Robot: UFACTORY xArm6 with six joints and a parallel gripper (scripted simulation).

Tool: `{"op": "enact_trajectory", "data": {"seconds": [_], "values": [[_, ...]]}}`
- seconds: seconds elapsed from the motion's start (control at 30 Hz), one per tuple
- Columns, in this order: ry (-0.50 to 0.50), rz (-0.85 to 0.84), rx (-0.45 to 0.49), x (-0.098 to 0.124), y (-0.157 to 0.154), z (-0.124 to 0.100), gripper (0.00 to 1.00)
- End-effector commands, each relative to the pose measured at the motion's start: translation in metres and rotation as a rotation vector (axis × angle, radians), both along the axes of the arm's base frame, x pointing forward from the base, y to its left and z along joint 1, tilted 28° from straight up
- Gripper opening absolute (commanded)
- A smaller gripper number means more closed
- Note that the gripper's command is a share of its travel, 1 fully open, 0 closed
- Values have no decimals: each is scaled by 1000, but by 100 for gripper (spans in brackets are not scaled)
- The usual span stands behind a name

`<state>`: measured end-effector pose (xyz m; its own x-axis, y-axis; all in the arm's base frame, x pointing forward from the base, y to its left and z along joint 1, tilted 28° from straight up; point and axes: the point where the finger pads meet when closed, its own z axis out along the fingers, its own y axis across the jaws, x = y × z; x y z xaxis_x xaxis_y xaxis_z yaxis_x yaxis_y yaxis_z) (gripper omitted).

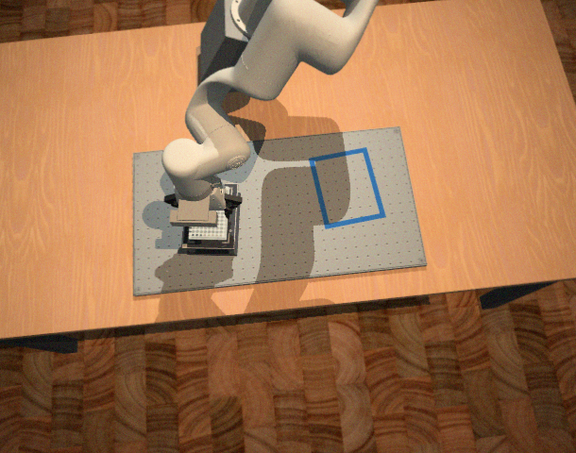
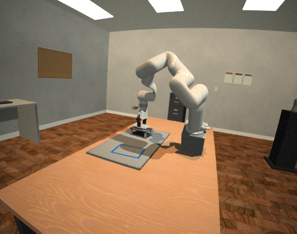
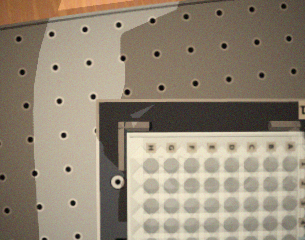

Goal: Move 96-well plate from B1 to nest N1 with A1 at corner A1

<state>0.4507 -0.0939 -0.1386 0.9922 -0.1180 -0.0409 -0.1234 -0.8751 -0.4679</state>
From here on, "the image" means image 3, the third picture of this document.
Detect white well plate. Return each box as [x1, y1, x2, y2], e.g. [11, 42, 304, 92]
[127, 131, 305, 240]

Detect grey perforated base plate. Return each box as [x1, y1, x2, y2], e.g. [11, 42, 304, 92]
[0, 0, 305, 240]

